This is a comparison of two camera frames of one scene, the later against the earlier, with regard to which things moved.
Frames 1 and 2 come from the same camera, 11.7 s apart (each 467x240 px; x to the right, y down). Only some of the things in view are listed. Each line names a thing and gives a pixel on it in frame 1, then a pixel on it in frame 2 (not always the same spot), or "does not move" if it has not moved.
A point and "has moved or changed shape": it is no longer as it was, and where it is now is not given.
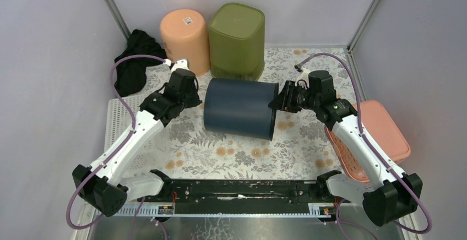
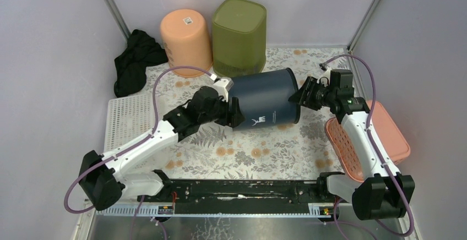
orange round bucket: x=184 y=34 does not move
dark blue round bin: x=240 y=108 has moved or changed shape
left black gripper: x=190 y=94 to x=235 y=113
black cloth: x=131 y=72 does not move
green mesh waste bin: x=237 y=41 does not move
